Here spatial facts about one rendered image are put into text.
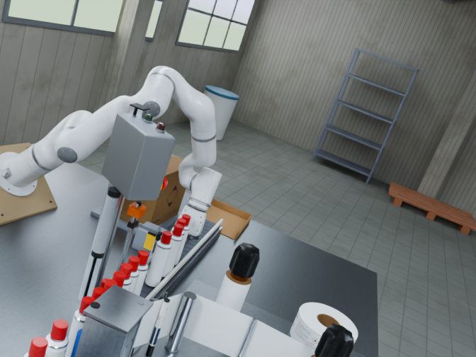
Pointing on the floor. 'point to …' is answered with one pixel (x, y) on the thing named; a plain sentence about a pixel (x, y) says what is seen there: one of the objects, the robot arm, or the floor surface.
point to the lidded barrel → (222, 107)
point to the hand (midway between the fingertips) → (181, 244)
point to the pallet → (433, 207)
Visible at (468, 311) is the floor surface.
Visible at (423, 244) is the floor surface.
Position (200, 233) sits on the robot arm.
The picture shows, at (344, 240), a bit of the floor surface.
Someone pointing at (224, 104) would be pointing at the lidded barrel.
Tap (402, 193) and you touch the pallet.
